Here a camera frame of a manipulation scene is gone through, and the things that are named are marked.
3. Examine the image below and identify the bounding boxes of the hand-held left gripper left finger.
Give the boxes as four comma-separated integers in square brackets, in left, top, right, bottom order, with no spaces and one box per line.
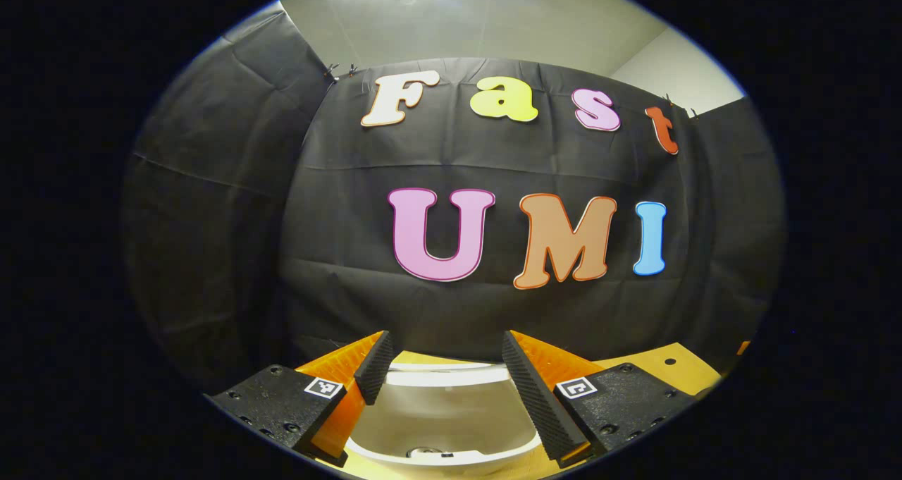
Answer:
[210,330,395,468]

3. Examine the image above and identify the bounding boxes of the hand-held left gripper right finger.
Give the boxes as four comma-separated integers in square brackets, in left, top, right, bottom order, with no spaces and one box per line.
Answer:
[502,330,698,469]

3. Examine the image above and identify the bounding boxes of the white desktop garbage bin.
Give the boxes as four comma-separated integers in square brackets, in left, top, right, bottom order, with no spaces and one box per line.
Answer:
[344,360,547,479]

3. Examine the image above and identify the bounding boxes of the wooden desktop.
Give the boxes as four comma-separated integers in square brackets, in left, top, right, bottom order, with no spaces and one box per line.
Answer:
[296,343,723,480]

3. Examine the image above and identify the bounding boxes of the black backdrop cloth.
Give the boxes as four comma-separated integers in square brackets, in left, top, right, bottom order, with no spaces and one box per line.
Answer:
[121,4,786,396]

